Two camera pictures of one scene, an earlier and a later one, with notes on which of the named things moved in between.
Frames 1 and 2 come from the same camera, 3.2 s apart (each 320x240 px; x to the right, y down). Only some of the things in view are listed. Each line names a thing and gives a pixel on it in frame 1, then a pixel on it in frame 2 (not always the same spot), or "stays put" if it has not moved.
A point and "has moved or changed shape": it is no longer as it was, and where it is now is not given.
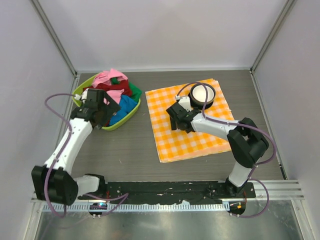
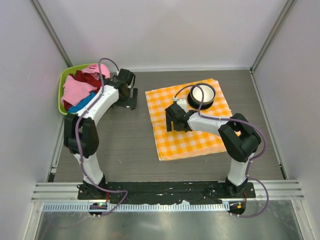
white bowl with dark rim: x=197 y=95 stays put
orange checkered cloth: x=178 y=144 stays put
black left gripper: x=109 y=107 -> x=130 y=99
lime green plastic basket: x=116 y=87 -> x=64 y=74
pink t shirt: x=105 y=77 has moved or changed shape
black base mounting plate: x=157 y=192 stays put
